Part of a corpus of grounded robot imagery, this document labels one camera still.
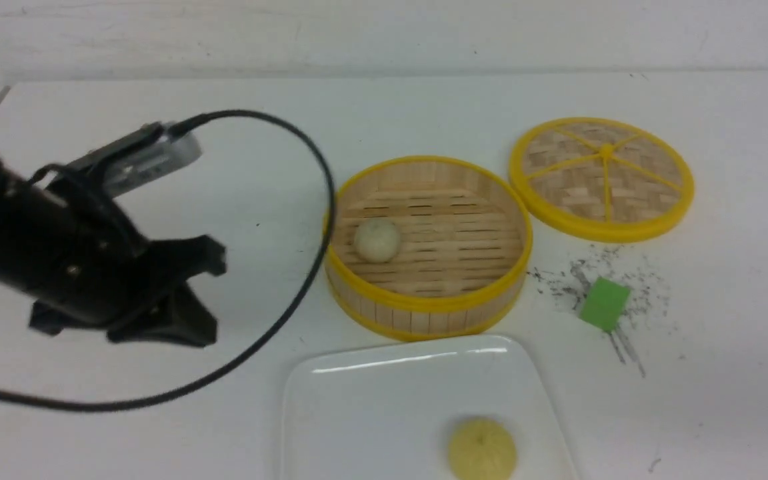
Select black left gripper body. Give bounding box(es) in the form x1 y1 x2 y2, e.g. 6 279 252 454
29 236 227 347

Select white steamed bun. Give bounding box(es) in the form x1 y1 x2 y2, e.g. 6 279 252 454
353 217 401 263

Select yellow steamed bun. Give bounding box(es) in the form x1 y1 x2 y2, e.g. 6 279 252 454
446 417 518 479

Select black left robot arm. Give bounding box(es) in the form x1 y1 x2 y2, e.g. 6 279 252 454
0 123 227 347

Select white square plate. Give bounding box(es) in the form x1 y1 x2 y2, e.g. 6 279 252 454
279 335 579 479

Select green cube block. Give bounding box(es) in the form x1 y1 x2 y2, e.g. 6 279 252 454
579 277 631 332

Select bamboo steamer lid yellow rim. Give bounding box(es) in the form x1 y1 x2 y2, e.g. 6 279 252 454
508 117 695 244

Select bamboo steamer basket yellow rims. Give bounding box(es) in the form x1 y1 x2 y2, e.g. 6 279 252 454
324 155 533 341

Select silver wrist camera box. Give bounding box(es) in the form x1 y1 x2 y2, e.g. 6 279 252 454
67 122 202 198

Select black camera cable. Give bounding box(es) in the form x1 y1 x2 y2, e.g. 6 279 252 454
0 109 338 412

